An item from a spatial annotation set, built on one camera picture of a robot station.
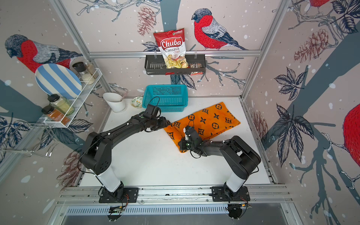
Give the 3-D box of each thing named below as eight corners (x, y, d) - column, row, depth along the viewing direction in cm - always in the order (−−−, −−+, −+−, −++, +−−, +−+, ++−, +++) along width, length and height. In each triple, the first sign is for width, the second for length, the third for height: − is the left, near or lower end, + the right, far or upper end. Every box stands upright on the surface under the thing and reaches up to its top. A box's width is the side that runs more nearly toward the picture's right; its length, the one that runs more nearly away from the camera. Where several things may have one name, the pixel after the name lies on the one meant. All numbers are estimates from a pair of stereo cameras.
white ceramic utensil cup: (110, 115, 112) (101, 102, 100) (111, 106, 119) (103, 93, 106) (126, 112, 114) (119, 99, 102) (126, 103, 120) (119, 90, 108)
